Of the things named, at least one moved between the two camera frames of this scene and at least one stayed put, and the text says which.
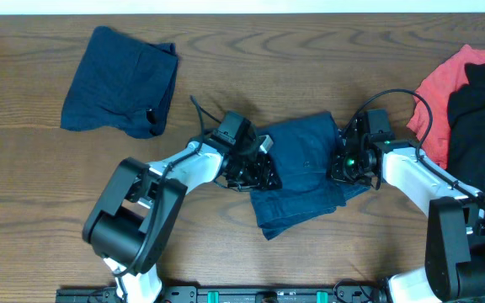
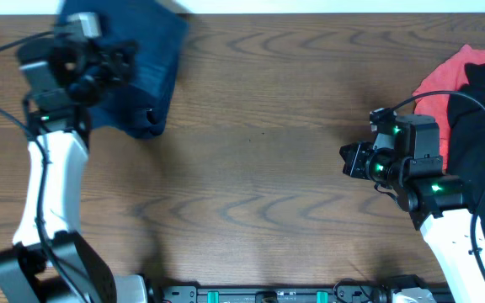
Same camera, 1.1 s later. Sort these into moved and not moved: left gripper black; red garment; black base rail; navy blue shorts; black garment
Moved: left gripper black; navy blue shorts
Not moved: black garment; black base rail; red garment
